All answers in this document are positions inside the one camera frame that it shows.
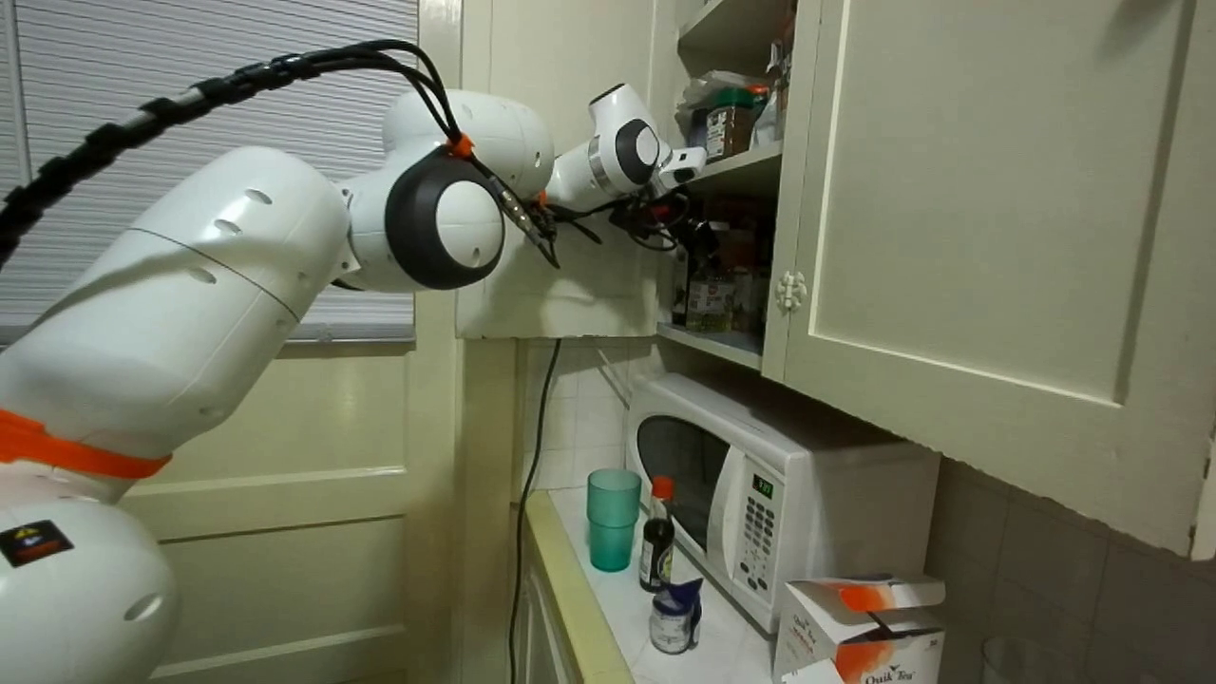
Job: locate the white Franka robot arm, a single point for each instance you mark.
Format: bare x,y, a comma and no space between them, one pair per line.
172,325

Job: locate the open cabinet door left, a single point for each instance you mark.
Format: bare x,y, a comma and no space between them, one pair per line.
556,57

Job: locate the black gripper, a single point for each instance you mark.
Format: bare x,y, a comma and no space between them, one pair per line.
659,221

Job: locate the dark sauce bottle red cap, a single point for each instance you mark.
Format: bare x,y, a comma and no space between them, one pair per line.
656,536

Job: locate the cream cabinet door right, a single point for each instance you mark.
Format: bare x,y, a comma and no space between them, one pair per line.
997,235

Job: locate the white microwave oven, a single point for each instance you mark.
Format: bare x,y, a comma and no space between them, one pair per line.
769,494

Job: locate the small metal tin can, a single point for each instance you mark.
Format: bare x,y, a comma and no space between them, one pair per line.
674,617

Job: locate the teal plastic cup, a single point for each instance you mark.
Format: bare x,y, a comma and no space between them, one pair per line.
611,517

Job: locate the white box orange print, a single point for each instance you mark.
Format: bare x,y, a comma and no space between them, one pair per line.
861,631

